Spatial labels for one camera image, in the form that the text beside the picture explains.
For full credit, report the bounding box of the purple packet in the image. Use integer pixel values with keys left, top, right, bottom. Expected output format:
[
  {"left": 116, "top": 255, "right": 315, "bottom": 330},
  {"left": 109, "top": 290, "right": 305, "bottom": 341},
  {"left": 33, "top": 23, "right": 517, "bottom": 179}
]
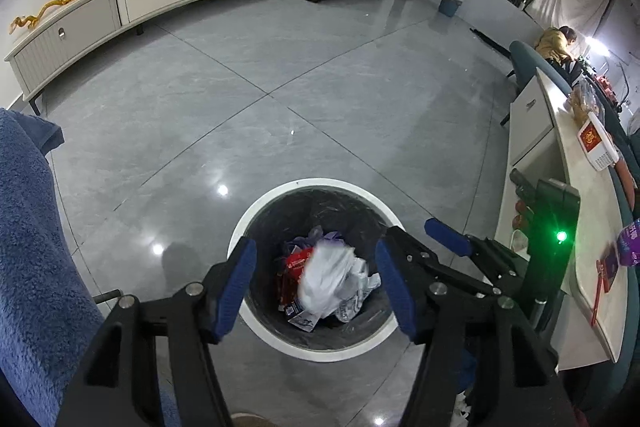
[{"left": 616, "top": 218, "right": 640, "bottom": 267}]

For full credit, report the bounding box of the white trash bin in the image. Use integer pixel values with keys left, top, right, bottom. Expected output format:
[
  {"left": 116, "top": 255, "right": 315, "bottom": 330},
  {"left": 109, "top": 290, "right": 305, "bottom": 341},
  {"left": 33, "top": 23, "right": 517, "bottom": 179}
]
[{"left": 227, "top": 178, "right": 418, "bottom": 362}]

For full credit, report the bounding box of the purple plastic wrapper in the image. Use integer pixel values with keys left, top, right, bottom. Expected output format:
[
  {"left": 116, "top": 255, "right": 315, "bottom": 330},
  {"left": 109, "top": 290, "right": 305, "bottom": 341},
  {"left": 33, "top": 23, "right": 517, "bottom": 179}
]
[{"left": 285, "top": 229, "right": 343, "bottom": 253}]

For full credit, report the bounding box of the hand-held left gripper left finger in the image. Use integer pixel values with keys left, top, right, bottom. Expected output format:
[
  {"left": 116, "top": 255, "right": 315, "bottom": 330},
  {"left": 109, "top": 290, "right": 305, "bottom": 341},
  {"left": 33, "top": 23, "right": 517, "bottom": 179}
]
[{"left": 55, "top": 237, "right": 258, "bottom": 427}]

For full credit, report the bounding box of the black floor strip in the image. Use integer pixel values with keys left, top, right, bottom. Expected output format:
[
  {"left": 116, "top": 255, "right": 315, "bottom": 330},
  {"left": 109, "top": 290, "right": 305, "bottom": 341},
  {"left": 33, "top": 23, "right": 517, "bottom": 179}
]
[{"left": 470, "top": 28, "right": 511, "bottom": 55}]

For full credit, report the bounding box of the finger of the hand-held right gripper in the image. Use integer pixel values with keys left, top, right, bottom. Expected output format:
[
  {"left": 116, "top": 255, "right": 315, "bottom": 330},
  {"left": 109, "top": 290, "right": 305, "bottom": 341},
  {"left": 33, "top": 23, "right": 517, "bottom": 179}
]
[
  {"left": 386, "top": 226, "right": 503, "bottom": 297},
  {"left": 424, "top": 218, "right": 531, "bottom": 280}
]

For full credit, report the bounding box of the red and white box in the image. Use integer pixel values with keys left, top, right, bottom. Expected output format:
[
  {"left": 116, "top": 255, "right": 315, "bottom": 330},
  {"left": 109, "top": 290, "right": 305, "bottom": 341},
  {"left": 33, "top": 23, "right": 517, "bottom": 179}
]
[{"left": 577, "top": 112, "right": 618, "bottom": 170}]

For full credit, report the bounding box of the clear snack bag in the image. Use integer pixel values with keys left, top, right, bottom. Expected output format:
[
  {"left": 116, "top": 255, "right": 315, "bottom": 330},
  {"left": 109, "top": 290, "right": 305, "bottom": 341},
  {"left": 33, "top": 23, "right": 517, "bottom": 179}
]
[{"left": 570, "top": 82, "right": 603, "bottom": 128}]

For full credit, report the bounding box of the white table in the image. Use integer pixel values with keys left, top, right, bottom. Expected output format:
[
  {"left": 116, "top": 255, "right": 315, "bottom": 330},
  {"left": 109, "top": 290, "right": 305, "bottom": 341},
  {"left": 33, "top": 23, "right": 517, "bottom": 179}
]
[{"left": 495, "top": 67, "right": 631, "bottom": 370}]

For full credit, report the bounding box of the white plastic bag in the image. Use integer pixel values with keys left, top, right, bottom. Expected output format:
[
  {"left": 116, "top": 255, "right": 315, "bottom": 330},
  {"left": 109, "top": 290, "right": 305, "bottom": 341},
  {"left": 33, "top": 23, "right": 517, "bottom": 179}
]
[{"left": 297, "top": 241, "right": 381, "bottom": 325}]

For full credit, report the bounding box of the white printed wrapper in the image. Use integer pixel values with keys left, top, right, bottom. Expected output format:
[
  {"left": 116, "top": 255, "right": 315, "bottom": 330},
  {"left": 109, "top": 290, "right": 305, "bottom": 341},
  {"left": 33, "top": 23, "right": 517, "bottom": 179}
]
[{"left": 287, "top": 302, "right": 321, "bottom": 333}]

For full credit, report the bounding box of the teal chair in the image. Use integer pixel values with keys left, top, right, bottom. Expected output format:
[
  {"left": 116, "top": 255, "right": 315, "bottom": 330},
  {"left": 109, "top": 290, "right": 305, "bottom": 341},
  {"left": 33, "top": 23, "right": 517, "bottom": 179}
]
[{"left": 509, "top": 41, "right": 543, "bottom": 98}]

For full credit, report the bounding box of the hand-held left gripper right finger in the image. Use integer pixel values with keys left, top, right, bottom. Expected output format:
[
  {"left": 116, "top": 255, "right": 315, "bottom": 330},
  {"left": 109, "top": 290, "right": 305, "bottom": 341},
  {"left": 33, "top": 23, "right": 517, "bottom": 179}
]
[{"left": 375, "top": 239, "right": 576, "bottom": 427}]

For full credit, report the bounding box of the blue towel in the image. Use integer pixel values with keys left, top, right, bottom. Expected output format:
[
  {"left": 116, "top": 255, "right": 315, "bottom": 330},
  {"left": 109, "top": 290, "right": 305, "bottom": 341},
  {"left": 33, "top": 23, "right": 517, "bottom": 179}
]
[{"left": 0, "top": 107, "right": 181, "bottom": 427}]

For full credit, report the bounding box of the red carton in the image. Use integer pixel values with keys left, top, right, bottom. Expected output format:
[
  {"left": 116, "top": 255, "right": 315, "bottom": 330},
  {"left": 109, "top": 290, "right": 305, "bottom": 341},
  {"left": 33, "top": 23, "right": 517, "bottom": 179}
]
[{"left": 277, "top": 247, "right": 316, "bottom": 308}]

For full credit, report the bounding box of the small red packet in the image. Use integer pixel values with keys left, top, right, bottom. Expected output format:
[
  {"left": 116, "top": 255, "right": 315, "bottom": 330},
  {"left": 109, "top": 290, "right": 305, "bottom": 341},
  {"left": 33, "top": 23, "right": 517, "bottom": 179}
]
[{"left": 597, "top": 243, "right": 621, "bottom": 293}]

